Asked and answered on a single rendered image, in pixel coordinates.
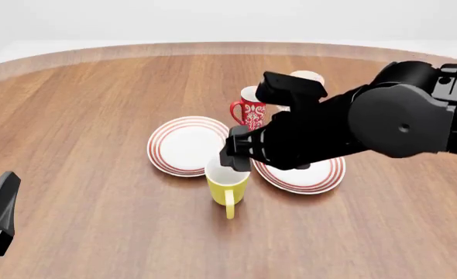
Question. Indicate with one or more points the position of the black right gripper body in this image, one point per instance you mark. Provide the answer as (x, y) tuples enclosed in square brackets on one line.
[(248, 142)]

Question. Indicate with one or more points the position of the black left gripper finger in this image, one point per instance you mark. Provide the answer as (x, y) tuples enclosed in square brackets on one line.
[(2, 200)]

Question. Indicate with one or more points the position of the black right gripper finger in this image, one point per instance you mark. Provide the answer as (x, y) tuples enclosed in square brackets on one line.
[(243, 164), (228, 155)]

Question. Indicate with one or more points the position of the yellow and white mug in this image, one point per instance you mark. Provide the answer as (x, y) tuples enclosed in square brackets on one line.
[(226, 186)]

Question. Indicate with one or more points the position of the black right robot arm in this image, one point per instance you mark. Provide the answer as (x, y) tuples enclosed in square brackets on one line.
[(399, 125)]

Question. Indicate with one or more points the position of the red patterned mug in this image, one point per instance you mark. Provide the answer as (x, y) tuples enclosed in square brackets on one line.
[(251, 112)]

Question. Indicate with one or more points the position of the white plate with red rings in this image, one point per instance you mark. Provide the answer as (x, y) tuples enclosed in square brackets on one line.
[(186, 145), (310, 177)]

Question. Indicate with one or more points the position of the beige mug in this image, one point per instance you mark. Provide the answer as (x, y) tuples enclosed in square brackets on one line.
[(310, 76)]

